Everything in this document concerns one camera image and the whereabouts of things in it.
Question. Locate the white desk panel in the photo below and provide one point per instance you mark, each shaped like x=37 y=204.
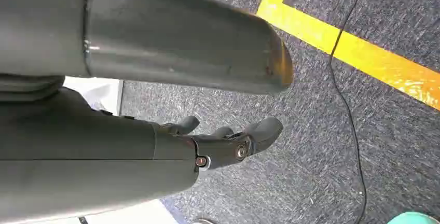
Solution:
x=96 y=93

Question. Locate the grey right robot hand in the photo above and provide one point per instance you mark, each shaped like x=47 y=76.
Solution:
x=172 y=43

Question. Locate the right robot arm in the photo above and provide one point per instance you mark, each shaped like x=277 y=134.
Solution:
x=27 y=88

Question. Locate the yellow floor tape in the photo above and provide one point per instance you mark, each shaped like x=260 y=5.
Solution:
x=364 y=52

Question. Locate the teal round object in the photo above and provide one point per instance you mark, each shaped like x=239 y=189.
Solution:
x=414 y=218

